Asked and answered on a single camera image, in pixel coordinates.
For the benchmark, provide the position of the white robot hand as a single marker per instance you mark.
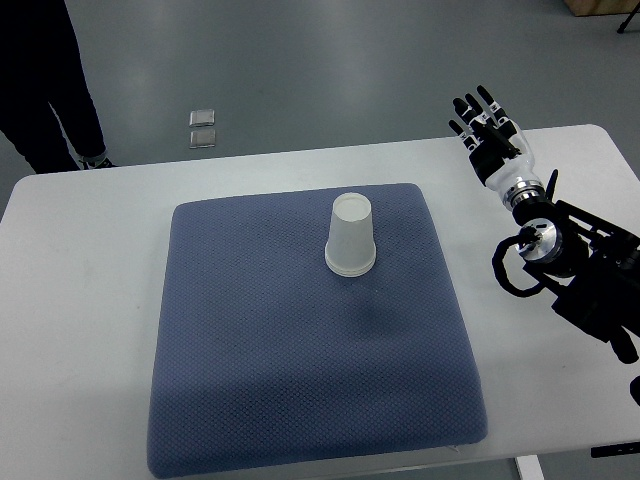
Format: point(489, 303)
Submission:
point(501, 157)

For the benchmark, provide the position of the white paper cup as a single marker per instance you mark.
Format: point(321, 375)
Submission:
point(351, 269)
point(351, 227)

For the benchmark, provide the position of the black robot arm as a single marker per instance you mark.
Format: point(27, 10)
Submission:
point(588, 263)

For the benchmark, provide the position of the cardboard box corner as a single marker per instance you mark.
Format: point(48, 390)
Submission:
point(583, 8)

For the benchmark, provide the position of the black tripod leg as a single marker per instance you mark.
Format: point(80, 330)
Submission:
point(625, 23)

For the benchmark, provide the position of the white paper cup on cushion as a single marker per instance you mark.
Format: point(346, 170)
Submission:
point(351, 227)

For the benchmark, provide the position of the lower metal floor plate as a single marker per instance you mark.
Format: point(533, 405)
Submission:
point(202, 138)

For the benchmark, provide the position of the metal floor plate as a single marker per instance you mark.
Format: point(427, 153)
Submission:
point(202, 117)
point(202, 138)

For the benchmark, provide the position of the upper metal floor plate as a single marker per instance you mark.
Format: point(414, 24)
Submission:
point(202, 117)

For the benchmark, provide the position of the blue textured cushion mat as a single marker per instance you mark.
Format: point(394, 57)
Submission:
point(265, 356)

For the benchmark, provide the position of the white table leg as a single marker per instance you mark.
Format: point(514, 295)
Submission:
point(529, 468)

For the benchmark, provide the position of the black table control panel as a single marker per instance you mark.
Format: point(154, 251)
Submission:
point(615, 450)

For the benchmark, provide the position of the person in black trousers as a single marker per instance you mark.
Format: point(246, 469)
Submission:
point(47, 112)

